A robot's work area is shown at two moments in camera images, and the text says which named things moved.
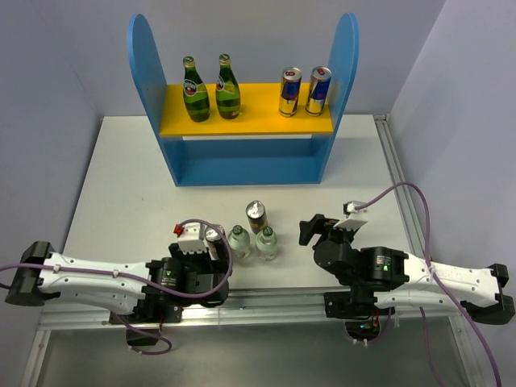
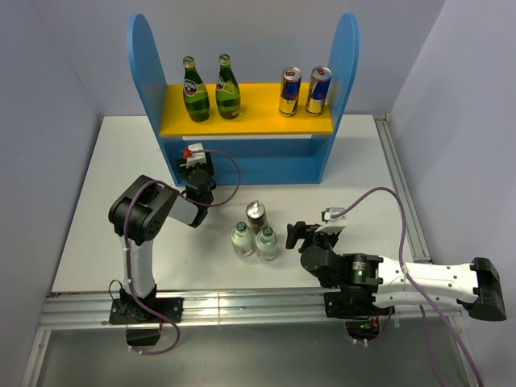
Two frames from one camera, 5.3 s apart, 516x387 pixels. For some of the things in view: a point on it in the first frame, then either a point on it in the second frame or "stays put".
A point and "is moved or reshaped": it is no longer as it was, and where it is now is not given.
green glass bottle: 228,98 stays put
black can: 256,215 stays put
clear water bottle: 239,241 is moved or reshaped
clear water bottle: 266,243 stays put
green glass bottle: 195,93 stays put
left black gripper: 213,264 → 184,171
